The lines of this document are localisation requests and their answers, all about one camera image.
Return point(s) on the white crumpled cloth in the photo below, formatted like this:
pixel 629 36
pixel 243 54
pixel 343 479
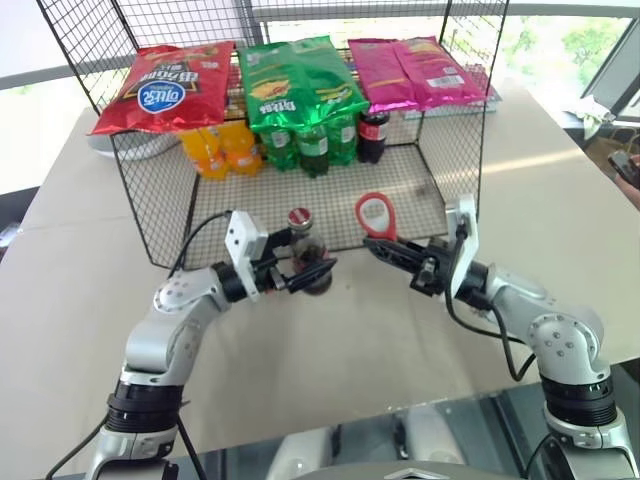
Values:
pixel 594 116

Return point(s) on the grey robot chest panel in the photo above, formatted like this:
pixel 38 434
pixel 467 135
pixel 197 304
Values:
pixel 410 474

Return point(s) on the dark window frame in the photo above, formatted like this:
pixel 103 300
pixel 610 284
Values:
pixel 612 65

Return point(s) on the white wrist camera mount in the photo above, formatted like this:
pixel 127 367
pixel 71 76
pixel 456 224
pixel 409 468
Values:
pixel 242 250
pixel 467 240

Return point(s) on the black smartphone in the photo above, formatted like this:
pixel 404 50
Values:
pixel 621 165

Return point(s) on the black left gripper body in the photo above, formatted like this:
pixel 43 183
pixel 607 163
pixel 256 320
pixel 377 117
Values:
pixel 267 272

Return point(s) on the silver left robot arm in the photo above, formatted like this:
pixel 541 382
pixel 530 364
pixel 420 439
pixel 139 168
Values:
pixel 165 330

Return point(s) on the orange soda bottle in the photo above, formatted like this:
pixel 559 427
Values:
pixel 242 150
pixel 205 155

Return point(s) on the red bottle cap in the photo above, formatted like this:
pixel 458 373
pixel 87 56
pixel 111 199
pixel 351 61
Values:
pixel 299 216

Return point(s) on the bystander hand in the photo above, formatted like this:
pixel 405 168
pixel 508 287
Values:
pixel 632 192

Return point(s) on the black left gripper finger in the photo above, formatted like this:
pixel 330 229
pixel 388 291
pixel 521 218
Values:
pixel 312 274
pixel 282 237

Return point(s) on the red chips bag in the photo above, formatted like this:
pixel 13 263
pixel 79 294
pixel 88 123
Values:
pixel 160 90

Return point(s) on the glass cola bottle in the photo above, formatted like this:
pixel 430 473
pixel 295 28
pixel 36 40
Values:
pixel 311 250

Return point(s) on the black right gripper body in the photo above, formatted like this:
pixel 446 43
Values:
pixel 437 267

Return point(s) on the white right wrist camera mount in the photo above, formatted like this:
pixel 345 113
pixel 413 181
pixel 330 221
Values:
pixel 467 240

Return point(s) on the green soda bottle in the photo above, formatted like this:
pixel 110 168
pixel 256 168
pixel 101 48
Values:
pixel 277 147
pixel 312 150
pixel 342 140

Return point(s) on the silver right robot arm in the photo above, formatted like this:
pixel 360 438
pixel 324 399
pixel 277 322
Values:
pixel 565 340

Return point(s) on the magenta chips bag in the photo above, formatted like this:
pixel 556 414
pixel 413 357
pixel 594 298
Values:
pixel 415 75

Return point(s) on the green chips bag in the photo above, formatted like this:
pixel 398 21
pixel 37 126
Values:
pixel 295 85

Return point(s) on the white rounded object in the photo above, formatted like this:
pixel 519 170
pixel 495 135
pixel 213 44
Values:
pixel 130 148

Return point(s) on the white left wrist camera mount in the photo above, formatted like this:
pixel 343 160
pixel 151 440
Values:
pixel 242 250

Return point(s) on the plastic cola bottle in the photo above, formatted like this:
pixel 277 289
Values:
pixel 372 140

